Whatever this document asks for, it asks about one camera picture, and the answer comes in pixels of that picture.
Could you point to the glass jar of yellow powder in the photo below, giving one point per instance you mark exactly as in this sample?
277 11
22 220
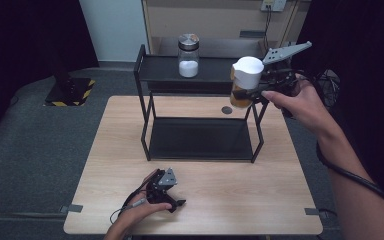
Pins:
246 75

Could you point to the black stand with hazard-striped base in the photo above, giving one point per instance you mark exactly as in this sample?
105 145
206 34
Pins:
70 91

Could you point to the grey tape strip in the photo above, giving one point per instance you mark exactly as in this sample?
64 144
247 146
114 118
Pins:
311 211
71 208

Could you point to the dark round table grommet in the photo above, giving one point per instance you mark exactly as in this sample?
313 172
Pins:
226 110

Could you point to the light wooden cabinet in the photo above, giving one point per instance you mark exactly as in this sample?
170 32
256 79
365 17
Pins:
213 20

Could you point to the person's right hand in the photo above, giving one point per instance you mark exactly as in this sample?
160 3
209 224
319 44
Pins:
300 106

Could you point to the black metal two-tier rack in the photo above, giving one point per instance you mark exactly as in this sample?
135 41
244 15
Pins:
196 136

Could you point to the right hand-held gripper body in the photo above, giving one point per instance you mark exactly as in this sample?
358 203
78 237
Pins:
281 78

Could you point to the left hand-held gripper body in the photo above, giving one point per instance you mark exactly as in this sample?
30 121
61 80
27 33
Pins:
161 186

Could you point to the person's left hand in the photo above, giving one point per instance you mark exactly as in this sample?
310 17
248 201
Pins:
140 213

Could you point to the glass jar of white powder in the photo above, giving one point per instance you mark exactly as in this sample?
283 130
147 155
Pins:
188 68

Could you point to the white wall socket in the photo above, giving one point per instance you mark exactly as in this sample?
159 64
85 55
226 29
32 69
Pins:
273 4

